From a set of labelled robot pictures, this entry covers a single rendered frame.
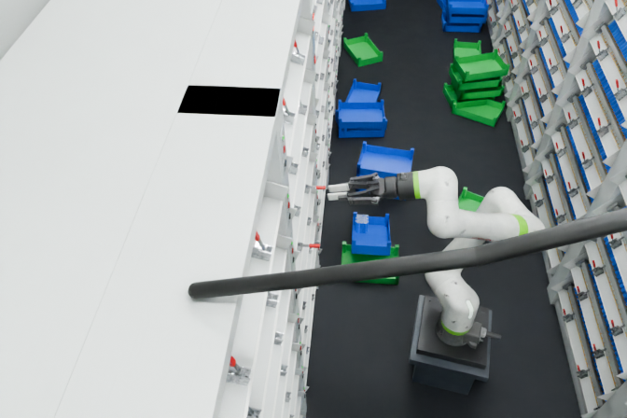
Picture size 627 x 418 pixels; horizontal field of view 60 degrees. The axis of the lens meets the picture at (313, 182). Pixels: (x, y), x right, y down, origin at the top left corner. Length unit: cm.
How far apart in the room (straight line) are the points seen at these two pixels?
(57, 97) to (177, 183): 39
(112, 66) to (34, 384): 72
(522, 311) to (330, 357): 98
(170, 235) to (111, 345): 20
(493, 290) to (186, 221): 226
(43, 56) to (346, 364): 189
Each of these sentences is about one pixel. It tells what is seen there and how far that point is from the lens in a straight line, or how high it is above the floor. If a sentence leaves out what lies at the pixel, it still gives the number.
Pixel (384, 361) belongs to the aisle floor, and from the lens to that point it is 271.
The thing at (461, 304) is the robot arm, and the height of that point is 56.
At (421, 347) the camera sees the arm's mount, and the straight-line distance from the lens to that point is 240.
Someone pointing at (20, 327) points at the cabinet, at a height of 174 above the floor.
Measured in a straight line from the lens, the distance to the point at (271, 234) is 120.
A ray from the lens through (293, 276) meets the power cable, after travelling 76.
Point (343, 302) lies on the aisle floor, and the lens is 284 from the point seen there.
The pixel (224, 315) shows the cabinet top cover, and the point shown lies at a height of 174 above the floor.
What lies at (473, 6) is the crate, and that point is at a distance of 480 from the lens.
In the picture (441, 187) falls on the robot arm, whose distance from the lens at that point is 180.
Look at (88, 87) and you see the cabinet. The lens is 127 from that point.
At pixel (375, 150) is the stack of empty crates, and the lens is 329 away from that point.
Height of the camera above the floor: 244
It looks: 47 degrees down
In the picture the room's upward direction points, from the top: 2 degrees counter-clockwise
